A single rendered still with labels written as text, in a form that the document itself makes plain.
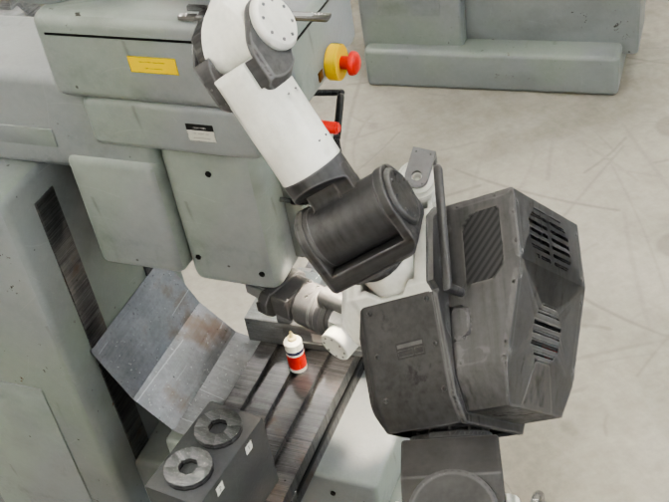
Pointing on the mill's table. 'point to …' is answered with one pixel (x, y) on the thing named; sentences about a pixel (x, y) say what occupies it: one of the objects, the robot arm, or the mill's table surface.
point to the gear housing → (168, 126)
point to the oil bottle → (295, 353)
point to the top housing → (161, 48)
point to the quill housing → (232, 217)
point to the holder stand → (217, 461)
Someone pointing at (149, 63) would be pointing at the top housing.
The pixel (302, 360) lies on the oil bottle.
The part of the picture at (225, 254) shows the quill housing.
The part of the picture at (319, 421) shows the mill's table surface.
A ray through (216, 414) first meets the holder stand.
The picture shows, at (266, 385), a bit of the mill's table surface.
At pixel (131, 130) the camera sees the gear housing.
